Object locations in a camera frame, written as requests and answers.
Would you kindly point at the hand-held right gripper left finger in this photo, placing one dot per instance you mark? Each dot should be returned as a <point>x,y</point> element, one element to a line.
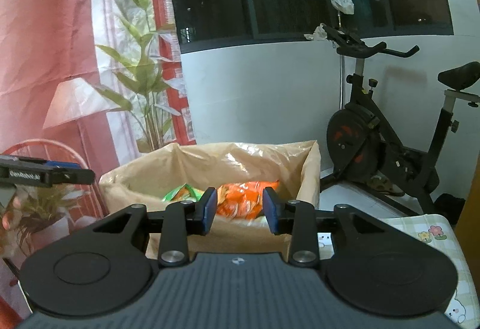
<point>209,210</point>

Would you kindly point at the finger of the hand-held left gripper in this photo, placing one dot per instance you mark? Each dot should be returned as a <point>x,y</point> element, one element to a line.
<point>73,176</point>
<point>62,165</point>

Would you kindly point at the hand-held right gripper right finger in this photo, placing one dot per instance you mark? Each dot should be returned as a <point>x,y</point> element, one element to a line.
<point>270,210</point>

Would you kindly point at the orange snack packet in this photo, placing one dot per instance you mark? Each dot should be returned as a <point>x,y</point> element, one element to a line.
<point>243,201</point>

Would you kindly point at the green candy packet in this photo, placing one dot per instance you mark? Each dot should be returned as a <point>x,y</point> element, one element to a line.
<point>183,193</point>

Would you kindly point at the cardboard box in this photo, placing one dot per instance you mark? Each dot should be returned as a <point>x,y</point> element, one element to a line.
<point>240,239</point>

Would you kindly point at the brown paper-lined box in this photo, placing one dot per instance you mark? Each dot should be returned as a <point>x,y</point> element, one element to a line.
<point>243,163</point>

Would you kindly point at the person's left hand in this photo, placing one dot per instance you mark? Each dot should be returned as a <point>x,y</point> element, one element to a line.
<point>5,222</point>

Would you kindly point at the black exercise bike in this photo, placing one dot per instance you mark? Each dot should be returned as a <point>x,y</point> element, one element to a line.
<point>348,141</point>

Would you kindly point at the pair of slippers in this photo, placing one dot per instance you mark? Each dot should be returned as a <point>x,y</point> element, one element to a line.
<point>382,184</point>

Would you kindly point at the crumpled white tissue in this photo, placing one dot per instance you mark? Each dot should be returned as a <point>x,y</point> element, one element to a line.
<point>317,34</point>

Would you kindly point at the checked tablecloth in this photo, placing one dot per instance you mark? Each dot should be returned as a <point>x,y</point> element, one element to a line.
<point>463,269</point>

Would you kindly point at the white plastic cover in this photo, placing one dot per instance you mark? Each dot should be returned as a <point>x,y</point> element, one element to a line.
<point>343,2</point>

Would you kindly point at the wooden door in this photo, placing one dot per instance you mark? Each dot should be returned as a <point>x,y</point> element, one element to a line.
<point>473,13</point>

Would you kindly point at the wall poster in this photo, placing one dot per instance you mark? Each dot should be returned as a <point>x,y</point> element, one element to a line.
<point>45,32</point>

